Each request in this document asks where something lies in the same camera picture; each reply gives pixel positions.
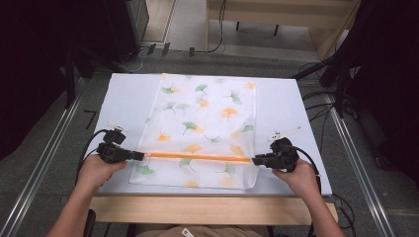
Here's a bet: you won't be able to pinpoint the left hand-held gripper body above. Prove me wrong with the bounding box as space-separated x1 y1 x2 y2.
96 121 133 164

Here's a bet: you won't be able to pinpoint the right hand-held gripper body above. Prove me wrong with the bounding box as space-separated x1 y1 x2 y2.
267 125 302 173

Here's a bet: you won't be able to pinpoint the leaf print mesh zipper bag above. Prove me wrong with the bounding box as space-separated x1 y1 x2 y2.
128 73 260 191

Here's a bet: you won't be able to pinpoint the person's left hand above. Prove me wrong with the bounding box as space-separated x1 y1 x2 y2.
75 154 128 196

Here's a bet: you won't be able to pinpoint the person's right hand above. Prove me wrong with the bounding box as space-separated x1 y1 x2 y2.
272 160 319 202

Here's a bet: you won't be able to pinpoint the white board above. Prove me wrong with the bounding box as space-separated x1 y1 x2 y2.
98 72 333 198

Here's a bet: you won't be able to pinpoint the light wooden table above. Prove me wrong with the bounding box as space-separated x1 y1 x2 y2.
89 195 339 227

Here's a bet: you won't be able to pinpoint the person's beige trousers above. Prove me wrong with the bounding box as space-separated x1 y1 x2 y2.
134 224 271 237

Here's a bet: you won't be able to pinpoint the black metal stand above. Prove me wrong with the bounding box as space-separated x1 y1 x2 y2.
291 57 352 119

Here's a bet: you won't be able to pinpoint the black curtain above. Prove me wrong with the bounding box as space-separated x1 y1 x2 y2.
332 0 419 182
0 0 115 162

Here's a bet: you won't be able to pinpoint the dark cabinet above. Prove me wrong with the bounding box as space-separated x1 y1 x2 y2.
104 0 150 64

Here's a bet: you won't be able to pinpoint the light wooden bench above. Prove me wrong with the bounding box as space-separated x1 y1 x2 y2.
205 0 361 61

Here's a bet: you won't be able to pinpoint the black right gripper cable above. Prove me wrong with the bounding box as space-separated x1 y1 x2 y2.
292 145 323 196

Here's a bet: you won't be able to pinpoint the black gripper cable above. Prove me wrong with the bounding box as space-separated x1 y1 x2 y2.
292 145 323 196
74 128 111 186

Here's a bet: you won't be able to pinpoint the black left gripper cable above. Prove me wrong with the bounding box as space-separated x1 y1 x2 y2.
74 128 111 186

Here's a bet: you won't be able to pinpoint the bundle of black floor cables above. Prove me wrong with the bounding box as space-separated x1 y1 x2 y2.
297 61 359 132

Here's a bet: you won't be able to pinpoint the aluminium floor rail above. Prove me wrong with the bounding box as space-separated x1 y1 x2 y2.
323 93 397 237
0 78 85 237

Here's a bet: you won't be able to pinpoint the looped black floor cable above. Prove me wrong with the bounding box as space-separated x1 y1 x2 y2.
331 193 357 232

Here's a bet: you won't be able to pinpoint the white floor cable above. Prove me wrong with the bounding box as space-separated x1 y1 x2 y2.
117 48 147 74

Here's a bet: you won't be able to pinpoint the black hanging cable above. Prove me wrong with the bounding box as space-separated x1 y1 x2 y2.
188 0 229 58

